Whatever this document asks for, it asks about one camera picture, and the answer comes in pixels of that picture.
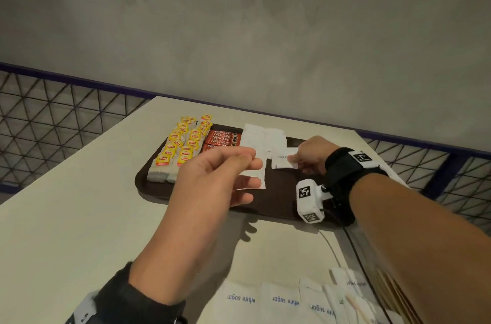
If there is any person's right hand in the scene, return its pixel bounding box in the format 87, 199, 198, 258
287, 135, 341, 176

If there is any person's left hand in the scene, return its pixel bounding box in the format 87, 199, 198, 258
128, 146, 264, 306

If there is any brown plastic tray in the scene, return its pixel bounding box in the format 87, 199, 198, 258
134, 123, 348, 228

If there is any row of white sugar packets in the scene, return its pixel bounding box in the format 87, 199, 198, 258
237, 123, 267, 190

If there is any row of red Nescafe sachets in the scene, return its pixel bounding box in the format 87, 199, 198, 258
201, 130, 242, 152

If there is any pile of white sugar sachets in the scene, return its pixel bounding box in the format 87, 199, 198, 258
199, 266, 404, 324

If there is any pile of wooden stirrers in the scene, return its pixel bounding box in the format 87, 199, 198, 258
375, 266, 422, 324

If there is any person's right forearm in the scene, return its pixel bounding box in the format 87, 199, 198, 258
349, 172, 491, 324

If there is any black right wrist strap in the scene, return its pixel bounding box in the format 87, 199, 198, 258
324, 147, 390, 227

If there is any black wrist strap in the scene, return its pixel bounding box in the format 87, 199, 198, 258
65, 262, 187, 324
324, 147, 390, 227

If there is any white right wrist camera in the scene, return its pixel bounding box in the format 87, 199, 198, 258
296, 178, 334, 225

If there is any black left wrist strap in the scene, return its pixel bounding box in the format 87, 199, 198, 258
65, 262, 187, 324

